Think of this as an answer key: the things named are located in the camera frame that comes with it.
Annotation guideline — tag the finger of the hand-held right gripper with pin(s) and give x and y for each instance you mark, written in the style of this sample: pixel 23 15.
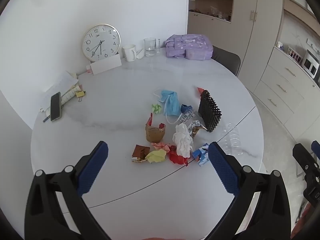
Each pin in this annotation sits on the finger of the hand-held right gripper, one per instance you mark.
pixel 303 160
pixel 316 150

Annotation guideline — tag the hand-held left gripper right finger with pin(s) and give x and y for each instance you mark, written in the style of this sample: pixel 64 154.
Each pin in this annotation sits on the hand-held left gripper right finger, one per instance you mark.
pixel 222 170

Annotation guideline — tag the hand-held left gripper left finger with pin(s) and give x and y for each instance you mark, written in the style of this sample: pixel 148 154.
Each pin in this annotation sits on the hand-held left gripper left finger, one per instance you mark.
pixel 92 170

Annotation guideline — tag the blue printed carton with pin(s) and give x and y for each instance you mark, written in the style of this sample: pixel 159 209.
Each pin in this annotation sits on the blue printed carton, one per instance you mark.
pixel 201 155

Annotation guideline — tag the clear plastic bottle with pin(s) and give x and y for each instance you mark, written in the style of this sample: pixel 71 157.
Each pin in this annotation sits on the clear plastic bottle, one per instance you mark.
pixel 232 137

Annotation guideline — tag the silver wrapper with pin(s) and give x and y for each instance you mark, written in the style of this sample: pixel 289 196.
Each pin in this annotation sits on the silver wrapper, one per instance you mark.
pixel 196 127

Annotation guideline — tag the white tissue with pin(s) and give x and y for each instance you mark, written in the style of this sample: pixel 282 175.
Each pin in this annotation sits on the white tissue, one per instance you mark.
pixel 182 140

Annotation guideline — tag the brown wrapper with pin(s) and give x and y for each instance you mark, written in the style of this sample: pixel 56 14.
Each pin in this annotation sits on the brown wrapper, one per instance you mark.
pixel 140 152

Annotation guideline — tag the black spiky pad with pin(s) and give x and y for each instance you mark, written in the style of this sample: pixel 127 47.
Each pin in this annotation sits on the black spiky pad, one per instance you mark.
pixel 208 112

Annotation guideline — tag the black white printed wrapper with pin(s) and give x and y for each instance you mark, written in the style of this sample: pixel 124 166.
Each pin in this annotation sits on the black white printed wrapper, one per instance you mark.
pixel 187 117

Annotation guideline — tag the yellow paper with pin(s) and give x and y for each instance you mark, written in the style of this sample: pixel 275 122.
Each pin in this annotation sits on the yellow paper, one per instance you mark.
pixel 156 156

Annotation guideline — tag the pink paper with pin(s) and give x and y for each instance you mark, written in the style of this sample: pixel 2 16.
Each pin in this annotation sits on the pink paper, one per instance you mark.
pixel 160 145

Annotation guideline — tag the blue wrapper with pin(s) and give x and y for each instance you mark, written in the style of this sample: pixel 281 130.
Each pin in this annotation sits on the blue wrapper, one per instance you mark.
pixel 186 108

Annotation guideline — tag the brown paper cup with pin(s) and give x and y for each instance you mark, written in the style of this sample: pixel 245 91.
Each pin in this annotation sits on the brown paper cup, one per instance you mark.
pixel 155 133

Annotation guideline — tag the red white wrapper strip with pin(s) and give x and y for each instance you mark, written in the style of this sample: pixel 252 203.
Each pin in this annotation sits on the red white wrapper strip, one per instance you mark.
pixel 150 120

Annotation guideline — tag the red paper piece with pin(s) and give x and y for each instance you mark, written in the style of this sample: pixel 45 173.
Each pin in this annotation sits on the red paper piece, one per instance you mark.
pixel 200 90

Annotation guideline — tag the blue face mask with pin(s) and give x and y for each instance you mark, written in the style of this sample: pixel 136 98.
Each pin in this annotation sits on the blue face mask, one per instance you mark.
pixel 171 103

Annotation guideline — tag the green paper bow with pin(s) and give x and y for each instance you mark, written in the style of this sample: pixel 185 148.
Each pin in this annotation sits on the green paper bow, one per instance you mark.
pixel 156 108

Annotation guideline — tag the blue pen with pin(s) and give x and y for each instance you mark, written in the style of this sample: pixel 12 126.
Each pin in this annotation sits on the blue pen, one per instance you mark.
pixel 46 119

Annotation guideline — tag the black smartphone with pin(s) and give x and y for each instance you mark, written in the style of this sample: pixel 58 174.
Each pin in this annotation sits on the black smartphone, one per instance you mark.
pixel 55 106

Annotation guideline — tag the yellow binder clip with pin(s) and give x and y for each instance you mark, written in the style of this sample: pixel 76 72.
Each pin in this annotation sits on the yellow binder clip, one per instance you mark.
pixel 80 94

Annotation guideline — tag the beige drawer cabinet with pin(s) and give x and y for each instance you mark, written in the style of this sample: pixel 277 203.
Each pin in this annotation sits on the beige drawer cabinet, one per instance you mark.
pixel 282 80

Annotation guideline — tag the pale yellow ruler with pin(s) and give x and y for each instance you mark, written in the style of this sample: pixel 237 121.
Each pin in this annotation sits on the pale yellow ruler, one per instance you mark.
pixel 70 95

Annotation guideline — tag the white countertop oven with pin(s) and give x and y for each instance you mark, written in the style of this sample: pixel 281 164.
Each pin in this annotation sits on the white countertop oven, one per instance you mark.
pixel 310 63

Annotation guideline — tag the stack of white papers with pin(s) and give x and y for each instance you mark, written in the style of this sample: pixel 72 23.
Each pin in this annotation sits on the stack of white papers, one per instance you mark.
pixel 58 85

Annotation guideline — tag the small pink bottle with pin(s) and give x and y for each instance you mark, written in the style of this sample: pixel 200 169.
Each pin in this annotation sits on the small pink bottle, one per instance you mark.
pixel 88 70

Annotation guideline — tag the white card box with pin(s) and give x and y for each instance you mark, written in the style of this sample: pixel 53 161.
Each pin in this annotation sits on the white card box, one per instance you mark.
pixel 105 65

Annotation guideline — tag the small purple white container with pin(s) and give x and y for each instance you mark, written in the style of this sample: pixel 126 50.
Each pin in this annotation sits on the small purple white container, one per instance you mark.
pixel 280 46

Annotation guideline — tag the grey chair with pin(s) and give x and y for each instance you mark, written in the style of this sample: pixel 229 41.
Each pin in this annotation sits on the grey chair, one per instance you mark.
pixel 227 60

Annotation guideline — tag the white ceramic mug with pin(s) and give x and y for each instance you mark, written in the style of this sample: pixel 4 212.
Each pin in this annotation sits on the white ceramic mug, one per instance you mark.
pixel 128 53

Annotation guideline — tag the purple backpack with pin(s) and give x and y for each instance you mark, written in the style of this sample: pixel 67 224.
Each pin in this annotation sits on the purple backpack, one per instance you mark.
pixel 187 46

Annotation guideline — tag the beige tall cabinet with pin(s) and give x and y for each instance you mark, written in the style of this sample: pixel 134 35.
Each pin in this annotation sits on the beige tall cabinet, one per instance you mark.
pixel 245 37

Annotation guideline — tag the clear glass mug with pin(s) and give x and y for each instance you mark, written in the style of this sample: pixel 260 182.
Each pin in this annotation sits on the clear glass mug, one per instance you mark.
pixel 150 47

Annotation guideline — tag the pile of small household items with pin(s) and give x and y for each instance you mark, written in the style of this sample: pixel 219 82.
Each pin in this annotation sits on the pile of small household items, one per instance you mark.
pixel 215 12

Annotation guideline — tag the round white wall clock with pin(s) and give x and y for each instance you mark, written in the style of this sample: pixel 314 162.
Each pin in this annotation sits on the round white wall clock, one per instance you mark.
pixel 100 41

